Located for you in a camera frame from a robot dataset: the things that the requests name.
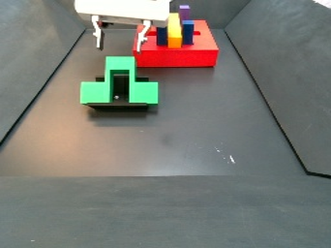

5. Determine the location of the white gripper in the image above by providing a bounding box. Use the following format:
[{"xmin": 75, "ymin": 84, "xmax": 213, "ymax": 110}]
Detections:
[{"xmin": 74, "ymin": 0, "xmax": 173, "ymax": 52}]

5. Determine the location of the green stepped block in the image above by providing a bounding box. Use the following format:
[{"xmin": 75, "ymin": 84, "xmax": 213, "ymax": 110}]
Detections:
[{"xmin": 80, "ymin": 56, "xmax": 159, "ymax": 106}]

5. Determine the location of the black angled fixture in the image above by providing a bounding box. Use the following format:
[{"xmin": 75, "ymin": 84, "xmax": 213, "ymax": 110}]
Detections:
[{"xmin": 87, "ymin": 74, "xmax": 149, "ymax": 109}]

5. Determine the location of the red base board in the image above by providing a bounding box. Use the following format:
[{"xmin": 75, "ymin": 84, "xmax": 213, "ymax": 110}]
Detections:
[{"xmin": 133, "ymin": 20, "xmax": 221, "ymax": 68}]

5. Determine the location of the blue left peg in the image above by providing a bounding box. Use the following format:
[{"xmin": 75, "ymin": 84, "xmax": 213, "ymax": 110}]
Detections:
[{"xmin": 157, "ymin": 27, "xmax": 169, "ymax": 46}]

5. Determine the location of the blue peg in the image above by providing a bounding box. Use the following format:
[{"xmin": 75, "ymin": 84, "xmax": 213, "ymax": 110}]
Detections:
[
  {"xmin": 183, "ymin": 20, "xmax": 194, "ymax": 45},
  {"xmin": 157, "ymin": 27, "xmax": 169, "ymax": 46}
]

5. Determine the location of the yellow center block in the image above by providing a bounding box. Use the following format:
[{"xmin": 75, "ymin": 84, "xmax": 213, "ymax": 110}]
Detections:
[{"xmin": 167, "ymin": 13, "xmax": 183, "ymax": 48}]

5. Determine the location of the blue right peg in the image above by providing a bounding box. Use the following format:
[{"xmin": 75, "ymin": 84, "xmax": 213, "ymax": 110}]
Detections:
[{"xmin": 183, "ymin": 20, "xmax": 194, "ymax": 45}]

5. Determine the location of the purple right peg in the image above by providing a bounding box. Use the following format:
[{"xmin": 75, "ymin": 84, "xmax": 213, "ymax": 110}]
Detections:
[{"xmin": 179, "ymin": 5, "xmax": 190, "ymax": 20}]

